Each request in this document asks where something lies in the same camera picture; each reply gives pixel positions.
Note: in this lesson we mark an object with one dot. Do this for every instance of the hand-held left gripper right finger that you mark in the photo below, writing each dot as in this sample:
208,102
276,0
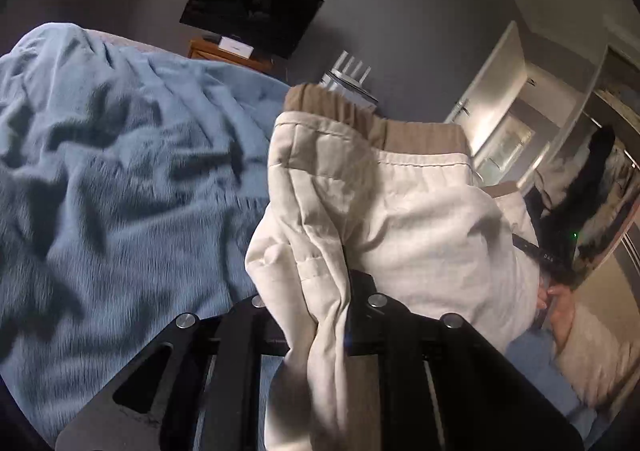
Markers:
395,331

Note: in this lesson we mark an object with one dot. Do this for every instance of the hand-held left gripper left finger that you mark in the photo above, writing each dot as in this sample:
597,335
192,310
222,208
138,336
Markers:
235,356

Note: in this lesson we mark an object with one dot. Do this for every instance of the person's right hand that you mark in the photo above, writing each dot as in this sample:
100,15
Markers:
560,316

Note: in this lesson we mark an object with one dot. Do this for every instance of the person's light blue clothing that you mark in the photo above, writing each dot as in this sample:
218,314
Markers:
540,376

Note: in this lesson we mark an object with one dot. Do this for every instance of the open wardrobe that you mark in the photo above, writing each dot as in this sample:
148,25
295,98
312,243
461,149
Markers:
610,96

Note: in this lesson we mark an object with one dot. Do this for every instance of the white door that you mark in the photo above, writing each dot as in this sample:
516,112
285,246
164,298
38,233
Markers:
490,76

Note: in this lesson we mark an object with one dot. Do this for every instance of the blue fleece blanket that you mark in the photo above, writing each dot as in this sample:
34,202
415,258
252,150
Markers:
125,181

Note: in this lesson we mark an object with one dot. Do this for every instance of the white router with antennas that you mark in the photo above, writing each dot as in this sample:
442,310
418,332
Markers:
350,68

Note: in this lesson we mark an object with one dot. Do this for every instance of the wooden television stand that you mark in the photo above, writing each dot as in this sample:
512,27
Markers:
250,62

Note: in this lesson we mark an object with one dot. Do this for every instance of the white flat box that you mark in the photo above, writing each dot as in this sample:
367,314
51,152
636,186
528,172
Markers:
235,46

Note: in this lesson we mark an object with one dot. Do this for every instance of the black flat television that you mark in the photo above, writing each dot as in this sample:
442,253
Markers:
250,6

